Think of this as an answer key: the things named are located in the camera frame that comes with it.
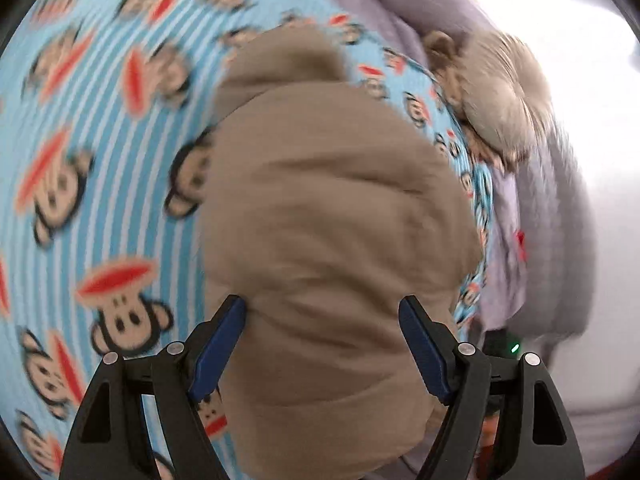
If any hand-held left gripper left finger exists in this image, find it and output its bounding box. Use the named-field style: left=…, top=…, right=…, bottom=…
left=60, top=294, right=247, bottom=480

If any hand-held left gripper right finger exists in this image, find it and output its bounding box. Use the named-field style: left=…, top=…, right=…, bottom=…
left=399, top=294, right=586, bottom=480

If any tan puffer jacket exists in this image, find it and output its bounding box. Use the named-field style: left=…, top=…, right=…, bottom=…
left=197, top=25, right=483, bottom=480

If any brown furry cloth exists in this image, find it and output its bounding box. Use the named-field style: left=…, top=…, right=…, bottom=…
left=422, top=27, right=556, bottom=173

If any blue striped monkey print sheet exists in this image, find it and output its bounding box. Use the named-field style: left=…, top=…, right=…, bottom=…
left=0, top=0, right=496, bottom=480

